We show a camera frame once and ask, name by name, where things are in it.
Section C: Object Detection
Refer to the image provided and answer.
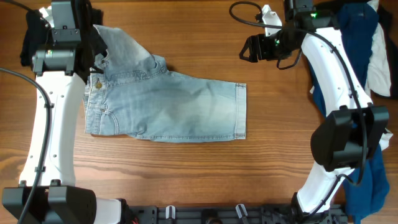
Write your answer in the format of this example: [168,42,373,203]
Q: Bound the light blue denim shorts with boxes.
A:
[83,25,247,142]

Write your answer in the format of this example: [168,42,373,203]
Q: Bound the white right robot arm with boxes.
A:
[239,1,389,222]

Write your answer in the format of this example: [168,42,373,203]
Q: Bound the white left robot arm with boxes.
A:
[2,1,133,223]

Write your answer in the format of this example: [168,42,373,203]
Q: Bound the folded black garment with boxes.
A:
[20,10,108,67]

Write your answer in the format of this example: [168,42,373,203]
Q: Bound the black garment with white print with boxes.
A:
[313,0,398,100]

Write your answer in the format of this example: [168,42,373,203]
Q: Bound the dark blue shirt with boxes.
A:
[306,2,390,224]

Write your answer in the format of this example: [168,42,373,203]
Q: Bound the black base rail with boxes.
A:
[119,203,349,224]

